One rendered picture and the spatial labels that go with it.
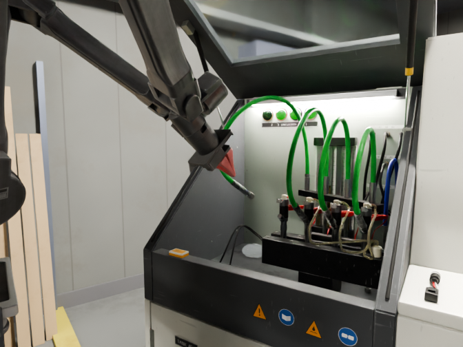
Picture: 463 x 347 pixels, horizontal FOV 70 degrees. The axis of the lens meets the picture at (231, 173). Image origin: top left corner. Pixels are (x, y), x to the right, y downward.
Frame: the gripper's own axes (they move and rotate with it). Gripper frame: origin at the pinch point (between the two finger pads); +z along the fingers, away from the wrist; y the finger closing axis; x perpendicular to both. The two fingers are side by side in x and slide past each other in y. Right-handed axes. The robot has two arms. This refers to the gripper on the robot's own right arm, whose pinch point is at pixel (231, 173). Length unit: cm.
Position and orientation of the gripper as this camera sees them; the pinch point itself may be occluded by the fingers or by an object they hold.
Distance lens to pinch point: 75.8
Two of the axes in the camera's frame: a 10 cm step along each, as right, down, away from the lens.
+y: 5.3, -7.5, 3.9
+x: -6.7, -0.9, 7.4
